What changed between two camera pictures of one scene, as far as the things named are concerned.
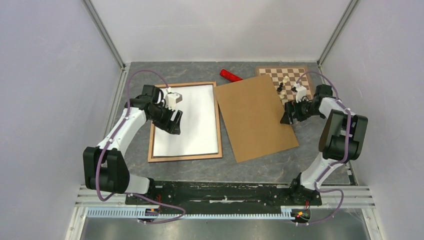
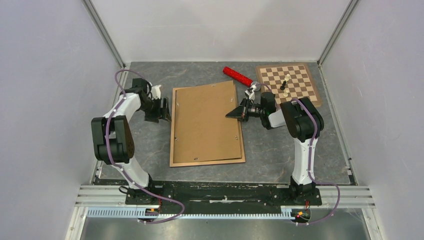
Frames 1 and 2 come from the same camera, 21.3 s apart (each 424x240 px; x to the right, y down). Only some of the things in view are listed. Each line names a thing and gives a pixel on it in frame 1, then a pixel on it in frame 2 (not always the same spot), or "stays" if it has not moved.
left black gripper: (169, 126) → (164, 112)
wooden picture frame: (152, 158) → (241, 137)
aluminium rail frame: (350, 196) stays
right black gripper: (291, 106) → (239, 112)
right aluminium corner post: (336, 32) stays
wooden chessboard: (283, 78) stays
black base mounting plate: (226, 196) stays
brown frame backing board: (253, 111) → (202, 131)
